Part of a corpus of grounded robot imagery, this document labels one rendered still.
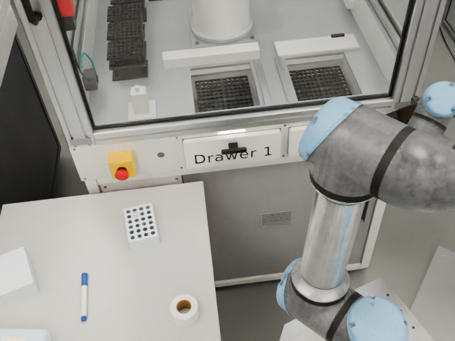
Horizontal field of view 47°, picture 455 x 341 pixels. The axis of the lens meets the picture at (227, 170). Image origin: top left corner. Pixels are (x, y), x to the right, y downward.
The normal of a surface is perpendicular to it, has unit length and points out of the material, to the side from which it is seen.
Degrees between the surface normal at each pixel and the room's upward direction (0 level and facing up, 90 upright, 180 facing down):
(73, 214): 0
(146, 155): 90
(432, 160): 34
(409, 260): 0
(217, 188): 90
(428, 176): 52
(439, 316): 3
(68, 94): 90
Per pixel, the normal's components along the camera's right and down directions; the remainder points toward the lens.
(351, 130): -0.33, -0.33
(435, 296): -0.12, -0.70
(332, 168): -0.65, 0.51
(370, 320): 0.06, -0.61
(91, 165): 0.11, 0.73
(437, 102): -0.24, 0.00
